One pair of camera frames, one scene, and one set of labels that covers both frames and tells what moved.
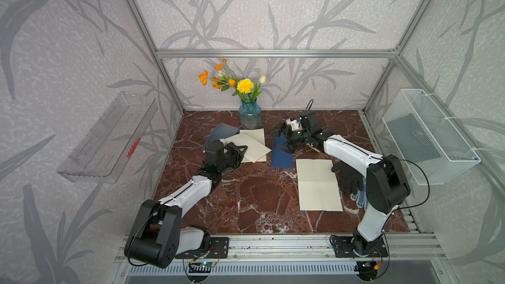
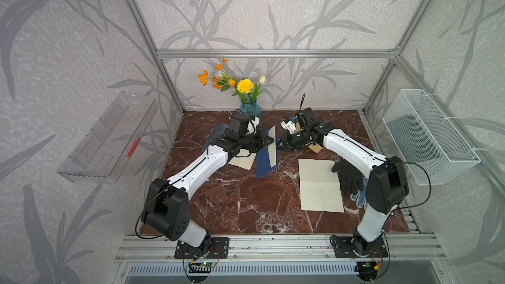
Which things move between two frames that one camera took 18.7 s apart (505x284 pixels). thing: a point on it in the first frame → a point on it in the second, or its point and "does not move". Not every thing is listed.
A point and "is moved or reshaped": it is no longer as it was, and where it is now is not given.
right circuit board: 367,269 does not move
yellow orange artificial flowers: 244,88 does not move
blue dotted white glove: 361,198 does not move
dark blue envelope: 281,158 → 263,162
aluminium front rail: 310,248 does not move
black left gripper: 237,155 → 261,144
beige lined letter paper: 254,139 is moved or reshaped
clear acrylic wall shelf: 106,151 does not move
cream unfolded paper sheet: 318,189 does not move
